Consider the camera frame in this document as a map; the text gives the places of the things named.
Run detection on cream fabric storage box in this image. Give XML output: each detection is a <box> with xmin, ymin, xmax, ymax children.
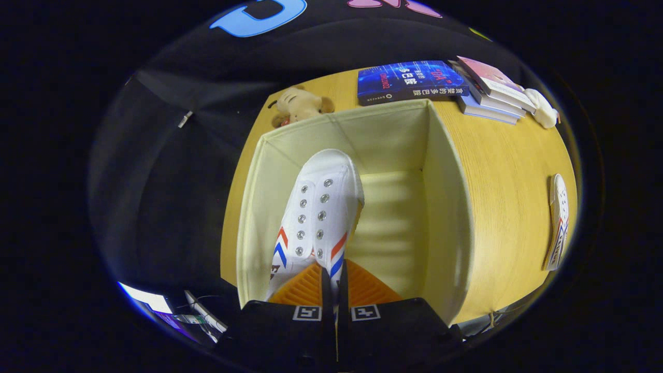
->
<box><xmin>236</xmin><ymin>98</ymin><xmax>474</xmax><ymax>326</ymax></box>

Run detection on black backdrop cloth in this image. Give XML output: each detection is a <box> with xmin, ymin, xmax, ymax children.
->
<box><xmin>88</xmin><ymin>0</ymin><xmax>498</xmax><ymax>322</ymax></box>

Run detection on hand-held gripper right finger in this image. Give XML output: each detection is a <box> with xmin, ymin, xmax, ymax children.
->
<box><xmin>338</xmin><ymin>259</ymin><xmax>464</xmax><ymax>373</ymax></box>

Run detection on laptop screen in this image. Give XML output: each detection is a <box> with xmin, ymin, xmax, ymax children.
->
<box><xmin>118</xmin><ymin>281</ymin><xmax>200</xmax><ymax>342</ymax></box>

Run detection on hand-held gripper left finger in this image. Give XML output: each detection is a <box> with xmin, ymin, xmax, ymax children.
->
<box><xmin>212</xmin><ymin>261</ymin><xmax>335</xmax><ymax>373</ymax></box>

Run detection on white flat device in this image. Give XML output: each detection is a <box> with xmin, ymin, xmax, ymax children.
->
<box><xmin>185</xmin><ymin>290</ymin><xmax>228</xmax><ymax>333</ymax></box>

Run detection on white striped canvas shoe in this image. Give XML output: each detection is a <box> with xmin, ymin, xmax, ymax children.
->
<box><xmin>265</xmin><ymin>149</ymin><xmax>365</xmax><ymax>302</ymax></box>
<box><xmin>544</xmin><ymin>174</ymin><xmax>570</xmax><ymax>271</ymax></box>

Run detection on white plush toy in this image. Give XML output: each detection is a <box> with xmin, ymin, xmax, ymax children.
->
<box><xmin>523</xmin><ymin>88</ymin><xmax>561</xmax><ymax>129</ymax></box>

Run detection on blue cover book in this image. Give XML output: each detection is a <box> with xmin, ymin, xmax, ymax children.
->
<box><xmin>357</xmin><ymin>61</ymin><xmax>470</xmax><ymax>107</ymax></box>

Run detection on brown plush toy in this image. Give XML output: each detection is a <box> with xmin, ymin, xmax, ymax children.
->
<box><xmin>268</xmin><ymin>85</ymin><xmax>336</xmax><ymax>128</ymax></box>

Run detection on pink cover book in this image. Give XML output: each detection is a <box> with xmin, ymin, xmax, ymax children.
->
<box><xmin>456</xmin><ymin>56</ymin><xmax>538</xmax><ymax>113</ymax></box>

